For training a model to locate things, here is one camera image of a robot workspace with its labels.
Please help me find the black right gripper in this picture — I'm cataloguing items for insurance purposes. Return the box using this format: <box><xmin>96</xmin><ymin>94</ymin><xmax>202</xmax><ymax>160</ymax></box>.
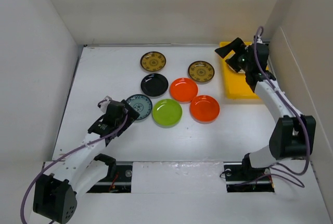
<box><xmin>216</xmin><ymin>37</ymin><xmax>253</xmax><ymax>72</ymax></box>

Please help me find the blue white patterned plate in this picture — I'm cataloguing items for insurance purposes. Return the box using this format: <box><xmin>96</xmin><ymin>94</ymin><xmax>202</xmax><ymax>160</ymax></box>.
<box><xmin>126</xmin><ymin>94</ymin><xmax>152</xmax><ymax>121</ymax></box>

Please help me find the green plate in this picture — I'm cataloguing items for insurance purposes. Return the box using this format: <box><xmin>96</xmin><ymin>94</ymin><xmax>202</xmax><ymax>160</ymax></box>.
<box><xmin>152</xmin><ymin>99</ymin><xmax>183</xmax><ymax>127</ymax></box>

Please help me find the black plate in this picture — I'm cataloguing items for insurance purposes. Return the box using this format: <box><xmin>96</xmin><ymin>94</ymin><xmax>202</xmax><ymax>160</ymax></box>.
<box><xmin>140</xmin><ymin>73</ymin><xmax>169</xmax><ymax>97</ymax></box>

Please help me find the cream white plate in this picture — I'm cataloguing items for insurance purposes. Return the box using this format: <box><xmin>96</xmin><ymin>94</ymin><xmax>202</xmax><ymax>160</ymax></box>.
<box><xmin>225</xmin><ymin>58</ymin><xmax>245</xmax><ymax>74</ymax></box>

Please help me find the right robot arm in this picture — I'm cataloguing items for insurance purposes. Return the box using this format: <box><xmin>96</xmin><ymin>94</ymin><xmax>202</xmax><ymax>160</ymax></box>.
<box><xmin>215</xmin><ymin>38</ymin><xmax>316</xmax><ymax>179</ymax></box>

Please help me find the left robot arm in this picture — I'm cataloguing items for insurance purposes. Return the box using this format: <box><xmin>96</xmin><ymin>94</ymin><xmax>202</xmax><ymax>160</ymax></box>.
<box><xmin>33</xmin><ymin>97</ymin><xmax>139</xmax><ymax>223</ymax></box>

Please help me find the yellow plastic bin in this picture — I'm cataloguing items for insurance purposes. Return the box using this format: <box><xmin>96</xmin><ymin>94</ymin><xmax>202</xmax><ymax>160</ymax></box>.
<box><xmin>221</xmin><ymin>51</ymin><xmax>259</xmax><ymax>99</ymax></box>

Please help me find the yellow patterned plate right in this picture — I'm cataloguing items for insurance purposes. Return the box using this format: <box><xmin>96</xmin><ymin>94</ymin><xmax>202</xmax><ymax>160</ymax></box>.
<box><xmin>187</xmin><ymin>60</ymin><xmax>215</xmax><ymax>83</ymax></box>

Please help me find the yellow patterned plate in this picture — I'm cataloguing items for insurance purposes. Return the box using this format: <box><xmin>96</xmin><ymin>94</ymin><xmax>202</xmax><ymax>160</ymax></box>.
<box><xmin>140</xmin><ymin>51</ymin><xmax>167</xmax><ymax>72</ymax></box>
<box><xmin>187</xmin><ymin>60</ymin><xmax>215</xmax><ymax>83</ymax></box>

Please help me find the orange plate upper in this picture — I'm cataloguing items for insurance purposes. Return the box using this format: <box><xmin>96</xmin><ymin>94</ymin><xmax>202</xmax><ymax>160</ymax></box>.
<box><xmin>170</xmin><ymin>78</ymin><xmax>198</xmax><ymax>103</ymax></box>

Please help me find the orange plate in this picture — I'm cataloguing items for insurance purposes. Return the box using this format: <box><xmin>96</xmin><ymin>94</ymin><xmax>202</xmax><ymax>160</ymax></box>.
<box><xmin>190</xmin><ymin>95</ymin><xmax>220</xmax><ymax>122</ymax></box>
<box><xmin>170</xmin><ymin>78</ymin><xmax>198</xmax><ymax>103</ymax></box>

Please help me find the yellow patterned plate left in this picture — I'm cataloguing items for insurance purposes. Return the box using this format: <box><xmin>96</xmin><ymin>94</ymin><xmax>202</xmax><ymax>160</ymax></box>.
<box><xmin>140</xmin><ymin>51</ymin><xmax>167</xmax><ymax>72</ymax></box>

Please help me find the orange plate lower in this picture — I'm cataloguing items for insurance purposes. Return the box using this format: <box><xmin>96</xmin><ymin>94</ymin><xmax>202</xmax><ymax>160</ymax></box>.
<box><xmin>190</xmin><ymin>95</ymin><xmax>220</xmax><ymax>122</ymax></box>

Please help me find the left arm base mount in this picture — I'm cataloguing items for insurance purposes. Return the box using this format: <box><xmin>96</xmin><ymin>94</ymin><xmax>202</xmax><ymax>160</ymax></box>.
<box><xmin>87</xmin><ymin>154</ymin><xmax>133</xmax><ymax>193</ymax></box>

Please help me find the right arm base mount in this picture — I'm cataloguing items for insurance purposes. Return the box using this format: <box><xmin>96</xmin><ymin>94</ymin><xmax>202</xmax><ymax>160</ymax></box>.
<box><xmin>220</xmin><ymin>159</ymin><xmax>275</xmax><ymax>193</ymax></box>

